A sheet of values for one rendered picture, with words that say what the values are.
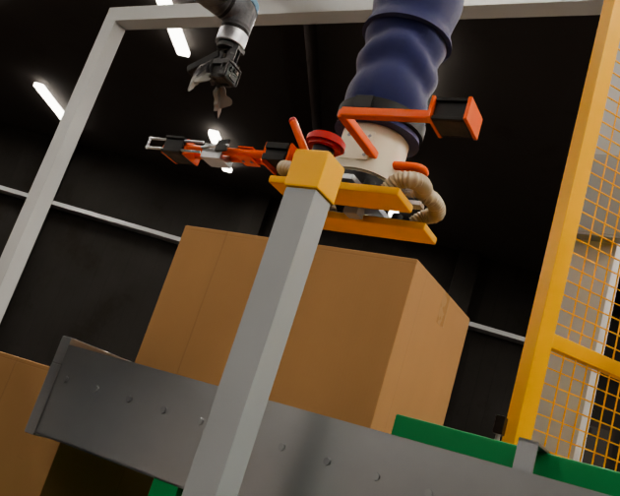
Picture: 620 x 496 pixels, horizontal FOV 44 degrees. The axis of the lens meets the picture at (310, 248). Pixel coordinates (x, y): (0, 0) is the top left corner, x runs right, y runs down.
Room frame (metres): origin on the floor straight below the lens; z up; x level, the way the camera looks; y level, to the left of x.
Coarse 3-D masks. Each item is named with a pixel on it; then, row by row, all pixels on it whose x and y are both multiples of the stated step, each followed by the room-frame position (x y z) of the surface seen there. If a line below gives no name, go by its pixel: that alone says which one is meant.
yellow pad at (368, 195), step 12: (276, 180) 1.70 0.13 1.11; (372, 180) 1.62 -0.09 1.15; (348, 192) 1.61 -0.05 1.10; (360, 192) 1.59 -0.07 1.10; (372, 192) 1.57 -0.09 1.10; (384, 192) 1.55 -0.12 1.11; (396, 192) 1.54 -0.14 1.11; (336, 204) 1.72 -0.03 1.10; (348, 204) 1.69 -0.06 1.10; (360, 204) 1.66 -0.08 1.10; (372, 204) 1.64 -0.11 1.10; (384, 204) 1.62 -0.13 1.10; (396, 204) 1.59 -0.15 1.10; (408, 204) 1.60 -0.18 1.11
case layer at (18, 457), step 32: (0, 352) 1.97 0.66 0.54; (0, 384) 1.95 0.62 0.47; (32, 384) 1.89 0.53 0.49; (0, 416) 1.92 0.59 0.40; (0, 448) 1.90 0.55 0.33; (32, 448) 1.85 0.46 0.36; (64, 448) 1.82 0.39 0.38; (0, 480) 1.88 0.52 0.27; (32, 480) 1.83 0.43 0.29; (64, 480) 1.86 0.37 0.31; (96, 480) 1.94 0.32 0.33; (128, 480) 2.04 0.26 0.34
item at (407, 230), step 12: (336, 216) 1.82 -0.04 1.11; (396, 216) 1.78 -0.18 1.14; (324, 228) 1.94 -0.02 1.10; (336, 228) 1.90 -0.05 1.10; (348, 228) 1.87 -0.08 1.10; (360, 228) 1.84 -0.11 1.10; (372, 228) 1.81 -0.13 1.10; (384, 228) 1.78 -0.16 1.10; (396, 228) 1.75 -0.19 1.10; (408, 228) 1.73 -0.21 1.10; (420, 228) 1.70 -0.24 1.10; (408, 240) 1.81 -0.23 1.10; (420, 240) 1.78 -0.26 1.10; (432, 240) 1.76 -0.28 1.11
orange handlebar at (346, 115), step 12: (348, 108) 1.48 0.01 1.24; (360, 108) 1.47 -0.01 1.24; (372, 108) 1.46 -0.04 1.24; (384, 108) 1.44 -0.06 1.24; (348, 120) 1.52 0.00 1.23; (384, 120) 1.46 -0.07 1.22; (396, 120) 1.44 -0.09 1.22; (408, 120) 1.42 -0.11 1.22; (420, 120) 1.41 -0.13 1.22; (360, 132) 1.57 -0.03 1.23; (360, 144) 1.61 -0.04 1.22; (372, 144) 1.63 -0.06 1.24; (240, 156) 1.92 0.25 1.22; (252, 156) 1.90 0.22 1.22; (372, 156) 1.66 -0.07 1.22; (396, 168) 1.68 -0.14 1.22; (408, 168) 1.66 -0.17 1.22; (420, 168) 1.65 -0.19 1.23
